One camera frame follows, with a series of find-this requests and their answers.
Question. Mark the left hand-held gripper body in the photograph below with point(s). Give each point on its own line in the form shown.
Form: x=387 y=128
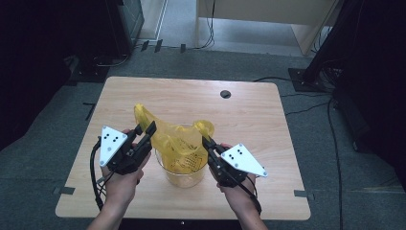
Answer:
x=111 y=147

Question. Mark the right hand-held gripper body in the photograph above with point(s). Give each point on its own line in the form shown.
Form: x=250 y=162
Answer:
x=242 y=161

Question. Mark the yellow printed plastic bag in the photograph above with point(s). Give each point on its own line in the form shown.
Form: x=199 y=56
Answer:
x=172 y=140

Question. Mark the clear plastic bin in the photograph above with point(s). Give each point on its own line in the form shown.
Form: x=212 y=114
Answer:
x=185 y=180

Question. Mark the person's right hand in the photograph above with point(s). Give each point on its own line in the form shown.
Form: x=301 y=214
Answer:
x=241 y=198

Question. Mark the person's left hand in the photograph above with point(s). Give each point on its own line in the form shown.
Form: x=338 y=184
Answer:
x=123 y=188

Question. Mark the black round table grommet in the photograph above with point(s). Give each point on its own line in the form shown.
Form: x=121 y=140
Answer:
x=225 y=94

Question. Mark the grey tape strip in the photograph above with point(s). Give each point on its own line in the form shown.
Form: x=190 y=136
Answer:
x=301 y=193
x=65 y=190

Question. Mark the black stand base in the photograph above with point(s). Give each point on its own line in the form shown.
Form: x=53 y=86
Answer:
x=89 y=73

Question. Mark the small black floor block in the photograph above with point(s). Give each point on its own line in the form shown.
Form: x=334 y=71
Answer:
x=144 y=45
x=183 y=48
x=158 y=45

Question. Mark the black cabinet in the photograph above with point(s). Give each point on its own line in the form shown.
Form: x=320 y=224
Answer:
x=127 y=25

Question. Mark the dark curtain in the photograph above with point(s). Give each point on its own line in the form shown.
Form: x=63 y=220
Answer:
x=38 y=64
x=383 y=80

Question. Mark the black metal stand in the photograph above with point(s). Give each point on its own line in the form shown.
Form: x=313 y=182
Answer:
x=322 y=54

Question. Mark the beige wooden desk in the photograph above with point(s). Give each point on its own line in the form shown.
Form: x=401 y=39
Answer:
x=255 y=9

